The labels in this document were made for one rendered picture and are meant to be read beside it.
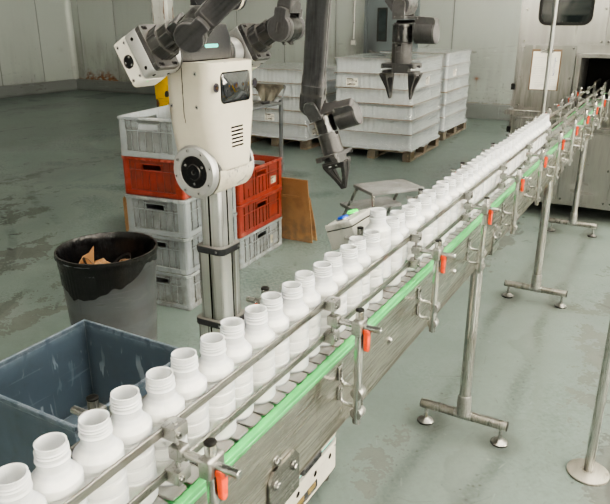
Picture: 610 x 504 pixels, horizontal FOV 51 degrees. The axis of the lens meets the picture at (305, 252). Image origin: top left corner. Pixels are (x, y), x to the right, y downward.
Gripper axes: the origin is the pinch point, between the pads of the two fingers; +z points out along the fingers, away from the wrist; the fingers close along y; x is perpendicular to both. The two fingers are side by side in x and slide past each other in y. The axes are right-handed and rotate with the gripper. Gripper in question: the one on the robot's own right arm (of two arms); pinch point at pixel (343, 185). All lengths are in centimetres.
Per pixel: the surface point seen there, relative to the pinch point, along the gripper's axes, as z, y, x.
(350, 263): 11.5, -41.0, -19.3
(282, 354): 18, -70, -18
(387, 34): -135, 959, 364
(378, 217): 6.4, -23.6, -19.5
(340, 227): 9.3, -10.4, -1.5
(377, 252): 13.0, -29.3, -19.8
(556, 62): -10, 413, 12
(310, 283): 10, -58, -20
